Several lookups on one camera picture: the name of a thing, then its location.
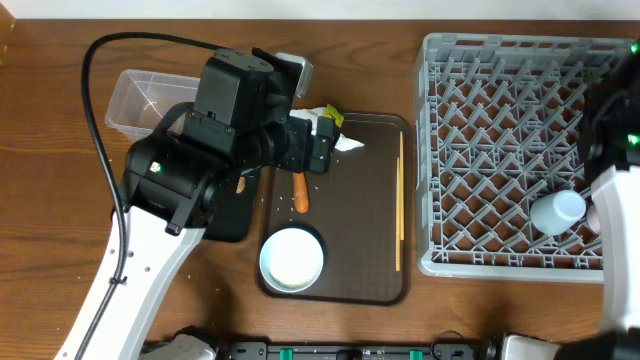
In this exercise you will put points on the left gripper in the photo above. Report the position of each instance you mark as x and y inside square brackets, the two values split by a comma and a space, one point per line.
[300, 152]

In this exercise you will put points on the white paper napkin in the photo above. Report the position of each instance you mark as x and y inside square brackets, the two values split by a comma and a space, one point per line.
[343, 143]

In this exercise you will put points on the orange carrot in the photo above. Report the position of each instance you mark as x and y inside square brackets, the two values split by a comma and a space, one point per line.
[301, 196]

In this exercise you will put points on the light blue rice bowl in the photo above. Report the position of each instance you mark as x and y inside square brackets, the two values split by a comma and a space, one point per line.
[291, 260]

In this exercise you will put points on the light blue cup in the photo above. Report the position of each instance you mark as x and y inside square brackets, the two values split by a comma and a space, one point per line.
[557, 212]

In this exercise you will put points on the snack wrapper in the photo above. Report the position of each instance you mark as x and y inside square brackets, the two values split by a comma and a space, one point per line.
[332, 113]

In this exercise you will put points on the wooden chopsticks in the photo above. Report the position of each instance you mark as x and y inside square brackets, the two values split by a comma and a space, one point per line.
[398, 218]

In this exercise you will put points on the pink cup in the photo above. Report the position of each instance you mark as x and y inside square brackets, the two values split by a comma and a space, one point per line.
[593, 220]

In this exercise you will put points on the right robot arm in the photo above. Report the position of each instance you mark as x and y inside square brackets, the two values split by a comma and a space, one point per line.
[608, 147]

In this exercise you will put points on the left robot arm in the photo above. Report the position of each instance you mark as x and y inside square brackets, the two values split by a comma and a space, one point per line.
[182, 178]

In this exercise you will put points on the grey dishwasher rack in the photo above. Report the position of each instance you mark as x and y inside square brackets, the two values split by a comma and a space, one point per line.
[497, 121]

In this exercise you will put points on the brown food piece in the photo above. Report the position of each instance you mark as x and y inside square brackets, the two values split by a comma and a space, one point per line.
[241, 185]

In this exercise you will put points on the brown serving tray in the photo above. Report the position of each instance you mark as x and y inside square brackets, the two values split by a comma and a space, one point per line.
[352, 212]

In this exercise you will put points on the black plastic tray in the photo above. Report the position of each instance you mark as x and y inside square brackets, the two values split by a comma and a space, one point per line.
[232, 217]

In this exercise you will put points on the clear plastic bin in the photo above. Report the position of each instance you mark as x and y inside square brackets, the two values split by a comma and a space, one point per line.
[141, 99]

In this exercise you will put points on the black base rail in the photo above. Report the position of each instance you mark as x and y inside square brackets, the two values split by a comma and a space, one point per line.
[447, 349]

